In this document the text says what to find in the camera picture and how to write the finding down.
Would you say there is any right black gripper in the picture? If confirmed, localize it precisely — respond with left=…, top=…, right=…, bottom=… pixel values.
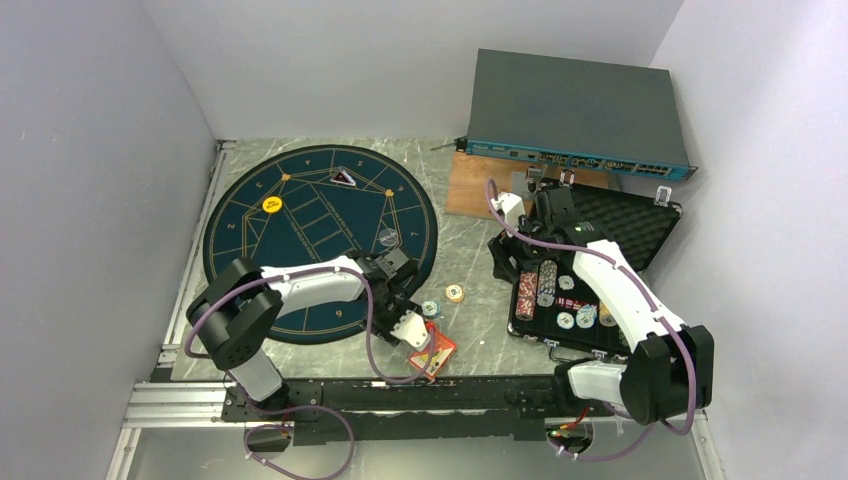
left=488, top=211, right=553, bottom=284

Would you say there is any light blue 10 chip stack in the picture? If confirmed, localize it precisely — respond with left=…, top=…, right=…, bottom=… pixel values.
left=421, top=300, right=441, bottom=319

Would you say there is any yellow 50 chip stack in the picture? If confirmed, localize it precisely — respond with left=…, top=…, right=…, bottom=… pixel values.
left=445, top=284, right=465, bottom=303

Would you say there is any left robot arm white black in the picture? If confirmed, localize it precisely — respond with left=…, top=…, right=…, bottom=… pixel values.
left=184, top=248, right=435, bottom=420

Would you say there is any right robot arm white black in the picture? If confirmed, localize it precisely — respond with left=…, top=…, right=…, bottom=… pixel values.
left=484, top=180, right=714, bottom=435

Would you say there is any grey dealer button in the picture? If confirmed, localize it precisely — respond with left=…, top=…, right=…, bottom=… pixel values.
left=376, top=228, right=400, bottom=248

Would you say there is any blue grey chip roll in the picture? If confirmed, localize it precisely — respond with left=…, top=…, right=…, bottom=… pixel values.
left=536, top=260, right=557, bottom=308

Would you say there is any black poker chip case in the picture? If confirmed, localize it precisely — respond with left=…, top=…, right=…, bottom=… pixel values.
left=507, top=179, right=682, bottom=356

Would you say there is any wooden board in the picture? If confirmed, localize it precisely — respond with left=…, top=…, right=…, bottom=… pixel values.
left=445, top=152, right=611, bottom=223

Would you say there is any red chip roll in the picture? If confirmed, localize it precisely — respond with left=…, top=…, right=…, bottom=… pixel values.
left=515, top=271, right=538, bottom=321

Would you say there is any triangular red black marker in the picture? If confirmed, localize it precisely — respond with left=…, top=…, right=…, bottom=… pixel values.
left=330, top=167, right=357, bottom=188

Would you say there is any round dark blue poker mat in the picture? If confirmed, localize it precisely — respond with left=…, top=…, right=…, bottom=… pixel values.
left=202, top=144, right=440, bottom=346

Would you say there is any yellow round blind button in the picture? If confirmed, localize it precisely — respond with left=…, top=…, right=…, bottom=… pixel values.
left=261, top=196, right=284, bottom=214

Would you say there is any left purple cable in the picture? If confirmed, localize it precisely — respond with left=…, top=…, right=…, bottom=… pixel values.
left=184, top=264, right=439, bottom=480

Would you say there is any purple cable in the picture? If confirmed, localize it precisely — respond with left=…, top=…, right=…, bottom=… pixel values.
left=484, top=177, right=698, bottom=463
left=184, top=264, right=439, bottom=480

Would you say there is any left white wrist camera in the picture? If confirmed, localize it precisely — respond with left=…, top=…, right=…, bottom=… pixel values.
left=390, top=310, right=431, bottom=352

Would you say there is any grey network switch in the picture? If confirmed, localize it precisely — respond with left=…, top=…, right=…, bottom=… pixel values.
left=456, top=49, right=698, bottom=181

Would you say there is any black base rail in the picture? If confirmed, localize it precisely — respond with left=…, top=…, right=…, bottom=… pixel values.
left=221, top=374, right=610, bottom=446

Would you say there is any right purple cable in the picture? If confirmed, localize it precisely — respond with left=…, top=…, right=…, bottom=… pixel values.
left=484, top=177, right=698, bottom=463

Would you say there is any aluminium frame rail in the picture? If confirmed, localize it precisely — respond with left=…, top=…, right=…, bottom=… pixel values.
left=106, top=140, right=237, bottom=479

